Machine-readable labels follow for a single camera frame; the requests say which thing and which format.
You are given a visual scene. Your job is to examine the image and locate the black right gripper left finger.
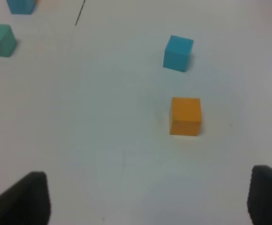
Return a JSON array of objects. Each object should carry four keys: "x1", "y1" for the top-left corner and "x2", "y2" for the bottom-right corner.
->
[{"x1": 0, "y1": 172, "x2": 51, "y2": 225}]

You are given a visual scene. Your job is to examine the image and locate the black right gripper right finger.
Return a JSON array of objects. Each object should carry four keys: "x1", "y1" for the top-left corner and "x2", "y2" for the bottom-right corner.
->
[{"x1": 247, "y1": 165, "x2": 272, "y2": 225}]

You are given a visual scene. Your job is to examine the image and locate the orange cube block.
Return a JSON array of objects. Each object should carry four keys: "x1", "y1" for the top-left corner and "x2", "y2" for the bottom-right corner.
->
[{"x1": 169, "y1": 97, "x2": 202, "y2": 136}]

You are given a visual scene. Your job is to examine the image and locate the green cube block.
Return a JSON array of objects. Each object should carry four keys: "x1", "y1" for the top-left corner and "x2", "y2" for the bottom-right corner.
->
[{"x1": 0, "y1": 24, "x2": 16, "y2": 57}]

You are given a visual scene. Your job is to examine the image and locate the template blue cube block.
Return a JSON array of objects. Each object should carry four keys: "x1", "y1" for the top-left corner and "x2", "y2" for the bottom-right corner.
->
[{"x1": 7, "y1": 0, "x2": 36, "y2": 15}]

